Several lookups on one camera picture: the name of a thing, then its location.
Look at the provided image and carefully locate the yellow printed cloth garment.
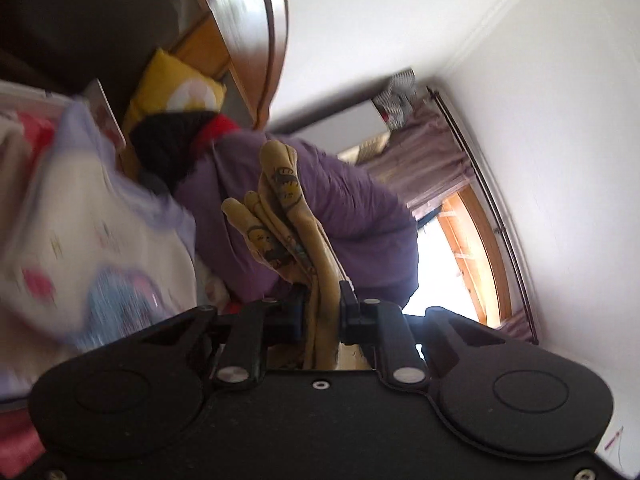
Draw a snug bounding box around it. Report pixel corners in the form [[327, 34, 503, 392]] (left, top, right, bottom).
[[221, 140, 371, 370]]

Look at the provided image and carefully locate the brown window curtain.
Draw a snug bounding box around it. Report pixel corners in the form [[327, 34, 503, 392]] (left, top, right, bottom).
[[357, 69, 539, 344]]

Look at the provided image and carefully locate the black curtain rod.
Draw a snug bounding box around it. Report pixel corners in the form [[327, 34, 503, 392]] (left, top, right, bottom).
[[427, 88, 539, 344]]

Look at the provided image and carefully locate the purple quilt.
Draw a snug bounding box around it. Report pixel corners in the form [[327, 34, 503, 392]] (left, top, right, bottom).
[[174, 130, 419, 307]]

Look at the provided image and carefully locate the yellow pillow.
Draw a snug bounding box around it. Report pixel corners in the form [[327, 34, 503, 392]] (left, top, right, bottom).
[[119, 48, 227, 180]]

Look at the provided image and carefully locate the wooden headboard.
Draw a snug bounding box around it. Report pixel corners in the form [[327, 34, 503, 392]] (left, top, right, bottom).
[[170, 0, 288, 129]]

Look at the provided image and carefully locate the white air conditioner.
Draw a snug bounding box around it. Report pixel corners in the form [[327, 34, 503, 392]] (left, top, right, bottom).
[[267, 100, 392, 165]]

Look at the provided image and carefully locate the red floral bed blanket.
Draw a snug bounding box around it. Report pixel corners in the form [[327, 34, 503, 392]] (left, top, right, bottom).
[[0, 408, 44, 479]]

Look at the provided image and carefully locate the white floral padded jacket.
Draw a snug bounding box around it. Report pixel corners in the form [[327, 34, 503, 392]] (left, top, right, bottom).
[[1, 99, 196, 402]]

